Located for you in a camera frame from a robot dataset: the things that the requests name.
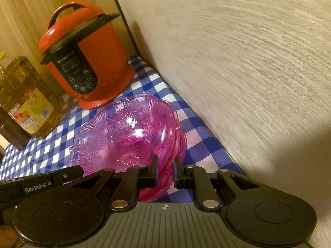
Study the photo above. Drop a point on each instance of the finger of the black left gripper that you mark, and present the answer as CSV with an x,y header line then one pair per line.
x,y
55,177

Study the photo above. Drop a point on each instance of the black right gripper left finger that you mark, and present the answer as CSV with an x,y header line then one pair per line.
x,y
130,182

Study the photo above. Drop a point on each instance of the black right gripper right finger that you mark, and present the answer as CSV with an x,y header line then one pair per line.
x,y
196,179

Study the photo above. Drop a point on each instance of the pink glass plate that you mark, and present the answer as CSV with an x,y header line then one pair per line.
x,y
128,133

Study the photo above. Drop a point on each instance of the person's left hand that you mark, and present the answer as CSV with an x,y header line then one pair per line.
x,y
9,237

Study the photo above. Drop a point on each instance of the brown cylindrical canister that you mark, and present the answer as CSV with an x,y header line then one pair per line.
x,y
12,132

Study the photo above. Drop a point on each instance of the large cooking oil bottle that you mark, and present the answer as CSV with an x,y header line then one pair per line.
x,y
27,99

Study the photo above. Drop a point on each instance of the red electric pressure cooker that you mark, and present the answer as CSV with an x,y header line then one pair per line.
x,y
84,53

